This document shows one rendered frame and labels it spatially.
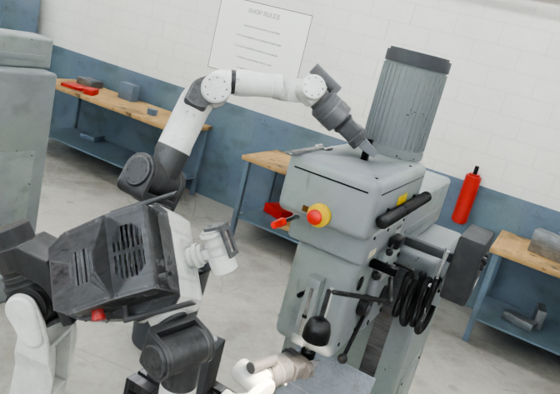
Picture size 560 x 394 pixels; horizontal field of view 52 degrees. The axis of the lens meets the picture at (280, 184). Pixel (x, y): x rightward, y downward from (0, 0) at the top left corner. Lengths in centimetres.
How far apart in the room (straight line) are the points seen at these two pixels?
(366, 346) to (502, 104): 393
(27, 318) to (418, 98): 123
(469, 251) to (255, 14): 524
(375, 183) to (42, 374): 99
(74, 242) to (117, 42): 659
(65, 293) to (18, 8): 736
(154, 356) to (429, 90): 106
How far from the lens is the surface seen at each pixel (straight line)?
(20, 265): 157
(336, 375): 226
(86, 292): 138
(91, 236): 139
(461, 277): 184
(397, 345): 216
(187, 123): 150
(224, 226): 141
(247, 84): 154
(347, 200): 143
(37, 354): 164
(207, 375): 209
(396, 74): 177
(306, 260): 166
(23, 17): 868
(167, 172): 150
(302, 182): 147
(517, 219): 585
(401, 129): 177
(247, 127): 669
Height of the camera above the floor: 219
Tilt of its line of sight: 15 degrees down
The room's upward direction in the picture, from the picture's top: 14 degrees clockwise
